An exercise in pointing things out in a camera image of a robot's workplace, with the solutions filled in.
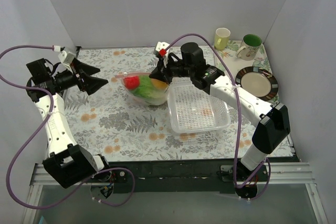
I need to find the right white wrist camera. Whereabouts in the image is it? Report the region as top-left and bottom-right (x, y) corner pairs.
(153, 41), (170, 59)

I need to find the green fake lettuce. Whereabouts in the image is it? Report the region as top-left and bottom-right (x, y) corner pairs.
(131, 75), (165, 99)

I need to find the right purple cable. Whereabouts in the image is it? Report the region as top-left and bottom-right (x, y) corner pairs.
(165, 33), (271, 201)

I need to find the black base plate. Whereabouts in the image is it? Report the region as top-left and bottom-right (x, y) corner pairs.
(81, 159), (270, 196)

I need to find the clear zip top bag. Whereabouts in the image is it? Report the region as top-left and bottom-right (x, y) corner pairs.
(114, 72), (169, 106)

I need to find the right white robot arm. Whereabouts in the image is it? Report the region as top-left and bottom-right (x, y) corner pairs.
(150, 42), (290, 181)

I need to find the floral serving tray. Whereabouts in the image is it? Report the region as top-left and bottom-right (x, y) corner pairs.
(217, 40), (278, 103)

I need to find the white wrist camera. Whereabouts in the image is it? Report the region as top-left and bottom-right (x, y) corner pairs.
(153, 41), (170, 59)
(58, 49), (76, 71)

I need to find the yellow green mug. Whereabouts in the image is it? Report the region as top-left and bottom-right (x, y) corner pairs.
(214, 28), (230, 50)

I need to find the orange fake fruit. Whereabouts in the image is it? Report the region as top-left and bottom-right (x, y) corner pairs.
(150, 79), (169, 90)

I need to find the purple cable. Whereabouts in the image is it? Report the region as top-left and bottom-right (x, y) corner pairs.
(0, 45), (136, 209)
(165, 33), (271, 201)

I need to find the white plastic basket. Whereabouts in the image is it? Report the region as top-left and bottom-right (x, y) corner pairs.
(167, 78), (230, 134)

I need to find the green interior floral mug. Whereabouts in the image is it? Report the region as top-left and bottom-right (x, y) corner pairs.
(236, 34), (262, 61)

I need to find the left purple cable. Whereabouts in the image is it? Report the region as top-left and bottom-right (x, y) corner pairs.
(0, 45), (136, 209)

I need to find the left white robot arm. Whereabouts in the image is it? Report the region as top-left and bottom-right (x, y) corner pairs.
(26, 58), (112, 188)

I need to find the striped rim ceramic plate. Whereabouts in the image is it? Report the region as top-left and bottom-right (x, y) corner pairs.
(235, 66), (279, 101)

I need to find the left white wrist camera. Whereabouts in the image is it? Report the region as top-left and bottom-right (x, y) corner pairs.
(58, 49), (76, 71)

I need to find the floral table mat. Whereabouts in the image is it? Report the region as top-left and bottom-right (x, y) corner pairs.
(65, 48), (255, 162)

